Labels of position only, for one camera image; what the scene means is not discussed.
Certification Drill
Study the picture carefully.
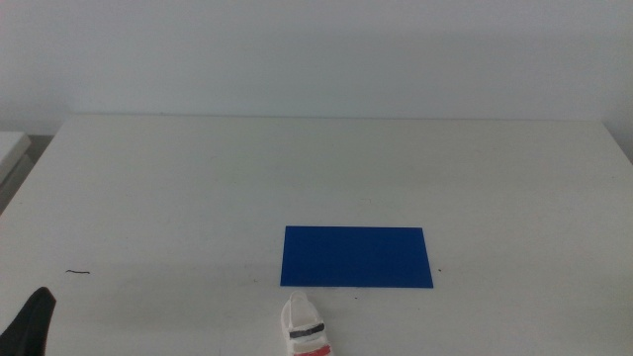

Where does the blue rectangular mat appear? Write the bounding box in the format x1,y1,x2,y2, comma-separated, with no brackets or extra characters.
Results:
279,225,435,290

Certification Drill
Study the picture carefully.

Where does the white side furniture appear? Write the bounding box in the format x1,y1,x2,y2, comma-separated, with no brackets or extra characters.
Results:
0,131,33,187

